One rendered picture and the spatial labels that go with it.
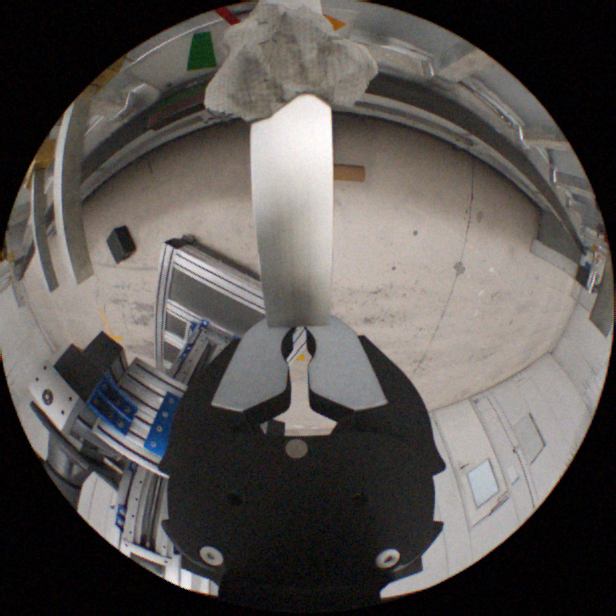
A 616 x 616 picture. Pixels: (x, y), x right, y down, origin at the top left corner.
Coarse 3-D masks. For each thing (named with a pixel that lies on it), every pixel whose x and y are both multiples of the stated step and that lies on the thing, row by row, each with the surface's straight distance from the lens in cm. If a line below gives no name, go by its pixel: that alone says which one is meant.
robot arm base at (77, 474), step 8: (48, 440) 68; (48, 448) 68; (56, 448) 62; (48, 456) 67; (56, 456) 63; (64, 456) 61; (48, 464) 66; (56, 464) 64; (64, 464) 62; (72, 464) 63; (80, 464) 61; (56, 472) 64; (64, 472) 63; (72, 472) 63; (80, 472) 63; (88, 472) 64; (64, 480) 64; (72, 480) 64; (80, 480) 65; (80, 488) 67
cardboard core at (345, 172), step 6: (336, 168) 88; (342, 168) 89; (348, 168) 90; (354, 168) 90; (360, 168) 91; (336, 174) 88; (342, 174) 89; (348, 174) 89; (354, 174) 90; (360, 174) 90; (348, 180) 92; (354, 180) 92; (360, 180) 92
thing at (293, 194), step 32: (288, 0) 16; (320, 96) 9; (256, 128) 8; (288, 128) 8; (320, 128) 8; (256, 160) 8; (288, 160) 7; (320, 160) 7; (256, 192) 7; (288, 192) 7; (320, 192) 7; (256, 224) 7; (288, 224) 7; (320, 224) 7; (288, 256) 7; (320, 256) 7; (288, 288) 8; (320, 288) 8; (288, 320) 9; (320, 320) 9
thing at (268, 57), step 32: (224, 32) 12; (256, 32) 12; (288, 32) 9; (320, 32) 10; (224, 64) 10; (256, 64) 8; (288, 64) 9; (320, 64) 9; (352, 64) 8; (224, 96) 9; (256, 96) 8; (288, 96) 8; (352, 96) 8
